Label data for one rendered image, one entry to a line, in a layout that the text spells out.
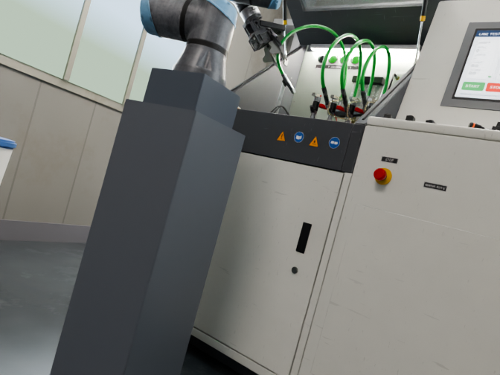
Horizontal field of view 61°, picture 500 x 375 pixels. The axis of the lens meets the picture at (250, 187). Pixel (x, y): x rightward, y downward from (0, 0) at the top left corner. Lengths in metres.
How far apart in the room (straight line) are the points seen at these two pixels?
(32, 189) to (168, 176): 1.92
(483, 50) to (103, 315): 1.46
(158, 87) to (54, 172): 1.85
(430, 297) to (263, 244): 0.56
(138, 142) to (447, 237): 0.86
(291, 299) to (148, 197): 0.62
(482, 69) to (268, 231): 0.91
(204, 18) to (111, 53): 1.92
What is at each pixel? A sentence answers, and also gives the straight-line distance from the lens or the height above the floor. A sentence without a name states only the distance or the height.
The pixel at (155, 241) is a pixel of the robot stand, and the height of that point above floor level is 0.48.
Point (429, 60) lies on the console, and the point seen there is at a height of 1.28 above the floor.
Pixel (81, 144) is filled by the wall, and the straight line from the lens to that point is 3.01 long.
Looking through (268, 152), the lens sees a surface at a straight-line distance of 1.55.
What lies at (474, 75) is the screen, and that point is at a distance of 1.67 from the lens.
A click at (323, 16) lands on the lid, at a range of 2.19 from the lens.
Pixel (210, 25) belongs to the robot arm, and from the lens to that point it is 1.19.
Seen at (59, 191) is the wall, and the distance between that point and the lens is 2.99.
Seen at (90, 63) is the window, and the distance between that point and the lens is 2.97.
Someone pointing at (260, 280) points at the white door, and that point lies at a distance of 1.51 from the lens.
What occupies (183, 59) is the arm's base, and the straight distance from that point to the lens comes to 1.17.
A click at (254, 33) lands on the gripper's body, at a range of 1.79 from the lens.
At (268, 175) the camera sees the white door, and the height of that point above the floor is 0.72.
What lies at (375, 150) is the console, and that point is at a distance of 1.37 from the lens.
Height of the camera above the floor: 0.65
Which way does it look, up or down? 1 degrees up
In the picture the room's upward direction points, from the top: 15 degrees clockwise
